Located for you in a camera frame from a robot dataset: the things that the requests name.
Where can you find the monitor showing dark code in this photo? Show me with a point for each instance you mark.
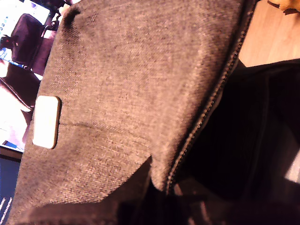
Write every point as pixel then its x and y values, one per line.
pixel 7 182

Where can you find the grey fabric backpack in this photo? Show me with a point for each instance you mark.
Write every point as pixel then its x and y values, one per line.
pixel 129 82

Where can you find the monitor showing white windows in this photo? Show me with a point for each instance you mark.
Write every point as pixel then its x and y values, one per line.
pixel 14 112

